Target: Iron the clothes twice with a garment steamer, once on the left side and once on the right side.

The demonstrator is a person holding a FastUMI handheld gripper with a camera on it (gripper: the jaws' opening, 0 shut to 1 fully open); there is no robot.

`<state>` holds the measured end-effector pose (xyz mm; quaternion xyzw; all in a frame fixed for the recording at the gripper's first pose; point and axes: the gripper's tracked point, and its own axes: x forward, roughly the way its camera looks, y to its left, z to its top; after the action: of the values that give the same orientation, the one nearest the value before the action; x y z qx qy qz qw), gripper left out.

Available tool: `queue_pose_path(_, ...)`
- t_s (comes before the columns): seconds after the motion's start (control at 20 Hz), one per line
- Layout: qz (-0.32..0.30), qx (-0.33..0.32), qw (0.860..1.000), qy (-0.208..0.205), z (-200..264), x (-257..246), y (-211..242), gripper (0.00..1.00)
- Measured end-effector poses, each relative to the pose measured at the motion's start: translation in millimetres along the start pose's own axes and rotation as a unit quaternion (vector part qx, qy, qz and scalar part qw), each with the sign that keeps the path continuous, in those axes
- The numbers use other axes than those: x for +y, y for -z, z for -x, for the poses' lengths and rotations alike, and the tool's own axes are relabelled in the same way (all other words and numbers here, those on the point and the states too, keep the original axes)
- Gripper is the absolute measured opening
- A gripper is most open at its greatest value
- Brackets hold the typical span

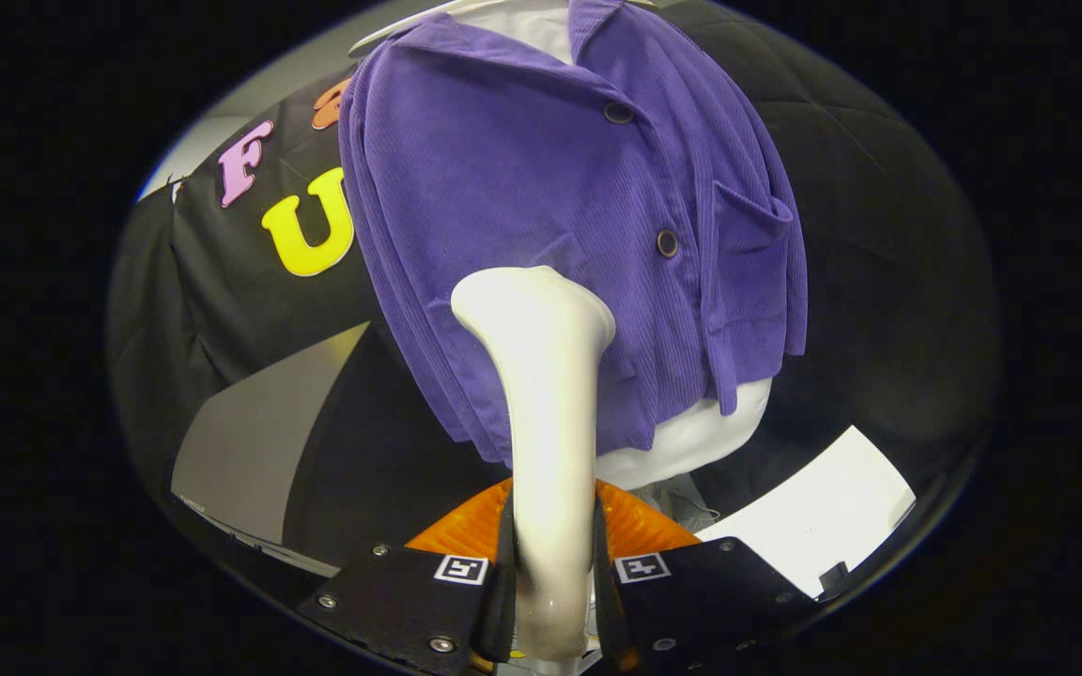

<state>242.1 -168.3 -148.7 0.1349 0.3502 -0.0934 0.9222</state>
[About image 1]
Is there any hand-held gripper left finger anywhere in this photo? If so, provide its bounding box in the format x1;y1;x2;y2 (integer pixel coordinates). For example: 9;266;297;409
295;477;518;675

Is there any black backdrop cloth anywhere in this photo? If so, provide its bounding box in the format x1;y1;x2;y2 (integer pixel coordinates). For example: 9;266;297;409
107;0;1002;602

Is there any grey drawer cabinet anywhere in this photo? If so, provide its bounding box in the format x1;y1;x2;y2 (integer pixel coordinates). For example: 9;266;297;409
170;319;514;578

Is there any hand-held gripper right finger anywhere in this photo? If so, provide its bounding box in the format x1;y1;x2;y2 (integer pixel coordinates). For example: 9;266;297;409
593;479;824;675

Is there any white flat sheet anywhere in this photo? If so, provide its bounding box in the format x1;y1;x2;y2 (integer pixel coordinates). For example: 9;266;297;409
696;424;918;599

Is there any white clothes hanger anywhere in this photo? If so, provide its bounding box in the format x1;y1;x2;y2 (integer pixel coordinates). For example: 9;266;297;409
348;0;471;55

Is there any white mannequin torso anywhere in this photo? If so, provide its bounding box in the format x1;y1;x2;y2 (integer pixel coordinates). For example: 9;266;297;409
466;0;773;491

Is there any purple corduroy jacket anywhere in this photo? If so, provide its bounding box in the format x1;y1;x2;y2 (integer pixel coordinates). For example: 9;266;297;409
338;0;809;468

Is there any white garment steamer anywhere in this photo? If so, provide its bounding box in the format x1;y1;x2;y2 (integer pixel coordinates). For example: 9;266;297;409
450;266;617;675

